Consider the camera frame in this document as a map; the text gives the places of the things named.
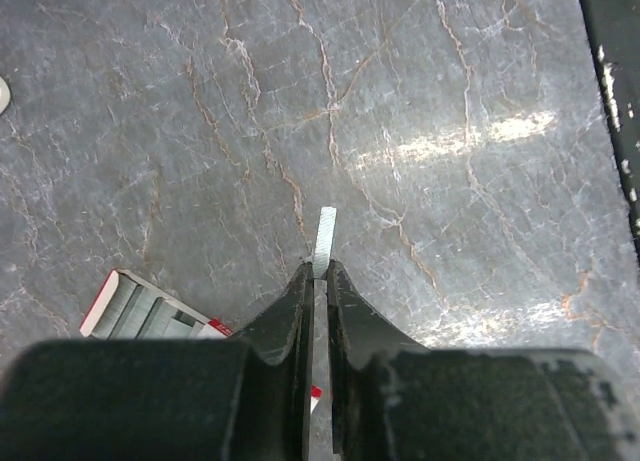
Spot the green white stapler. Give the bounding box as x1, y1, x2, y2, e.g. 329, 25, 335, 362
0, 77, 11, 114

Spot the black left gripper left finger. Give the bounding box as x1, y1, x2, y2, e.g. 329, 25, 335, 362
1, 263, 314, 460

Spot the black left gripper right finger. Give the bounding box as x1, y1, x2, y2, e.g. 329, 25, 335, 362
326, 261, 639, 460

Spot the silver staple strip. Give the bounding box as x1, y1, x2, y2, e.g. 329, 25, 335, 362
312, 206, 337, 280

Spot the red white staple box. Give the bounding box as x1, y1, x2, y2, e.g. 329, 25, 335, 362
78, 268, 324, 415

